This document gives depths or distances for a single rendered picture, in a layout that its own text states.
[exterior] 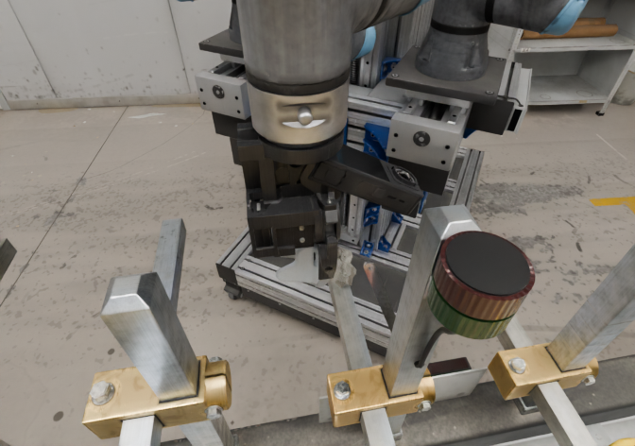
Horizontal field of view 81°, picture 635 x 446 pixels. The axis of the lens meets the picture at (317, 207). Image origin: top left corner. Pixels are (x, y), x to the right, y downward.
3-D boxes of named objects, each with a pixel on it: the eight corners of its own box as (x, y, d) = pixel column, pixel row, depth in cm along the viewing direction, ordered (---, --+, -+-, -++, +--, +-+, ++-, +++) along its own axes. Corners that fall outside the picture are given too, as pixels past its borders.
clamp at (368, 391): (326, 389, 52) (326, 373, 49) (417, 372, 54) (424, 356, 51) (334, 433, 48) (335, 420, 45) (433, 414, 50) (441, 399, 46)
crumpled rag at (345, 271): (311, 249, 66) (311, 241, 64) (349, 245, 67) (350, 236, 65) (320, 291, 60) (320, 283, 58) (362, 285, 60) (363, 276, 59)
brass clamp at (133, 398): (112, 386, 43) (95, 367, 39) (231, 367, 45) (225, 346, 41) (99, 447, 38) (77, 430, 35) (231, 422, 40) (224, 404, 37)
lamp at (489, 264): (389, 368, 41) (429, 233, 27) (437, 360, 42) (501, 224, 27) (408, 426, 37) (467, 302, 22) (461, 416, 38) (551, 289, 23)
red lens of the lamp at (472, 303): (420, 255, 28) (426, 235, 27) (494, 246, 29) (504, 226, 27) (455, 326, 24) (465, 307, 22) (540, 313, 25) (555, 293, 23)
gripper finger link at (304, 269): (278, 288, 44) (270, 233, 38) (327, 282, 45) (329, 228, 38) (280, 311, 42) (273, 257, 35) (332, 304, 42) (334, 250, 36)
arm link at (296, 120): (338, 52, 30) (362, 96, 24) (336, 104, 33) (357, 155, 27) (245, 57, 29) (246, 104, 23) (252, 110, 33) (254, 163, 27)
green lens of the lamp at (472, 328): (415, 276, 30) (420, 258, 28) (484, 265, 31) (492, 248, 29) (447, 346, 26) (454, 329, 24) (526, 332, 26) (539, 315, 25)
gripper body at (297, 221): (252, 211, 40) (236, 108, 32) (331, 202, 41) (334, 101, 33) (254, 265, 35) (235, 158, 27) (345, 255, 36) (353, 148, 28)
